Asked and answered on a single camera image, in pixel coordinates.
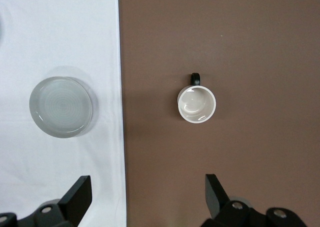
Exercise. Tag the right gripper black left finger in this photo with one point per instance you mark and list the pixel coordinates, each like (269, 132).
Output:
(77, 199)

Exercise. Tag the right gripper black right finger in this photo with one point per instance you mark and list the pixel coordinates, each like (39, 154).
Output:
(216, 197)

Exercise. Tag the white ceramic cup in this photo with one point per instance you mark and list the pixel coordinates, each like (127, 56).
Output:
(60, 107)

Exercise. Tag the white cloth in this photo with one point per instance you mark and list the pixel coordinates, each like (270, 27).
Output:
(62, 24)

